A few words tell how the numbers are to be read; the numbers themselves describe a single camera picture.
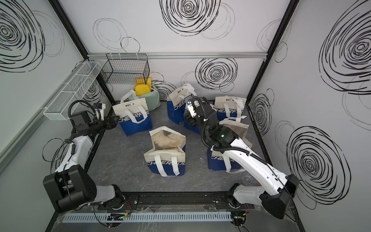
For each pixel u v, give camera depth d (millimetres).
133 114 871
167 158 670
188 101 549
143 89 1014
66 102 739
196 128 1016
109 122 723
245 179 836
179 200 755
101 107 734
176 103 920
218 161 726
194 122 601
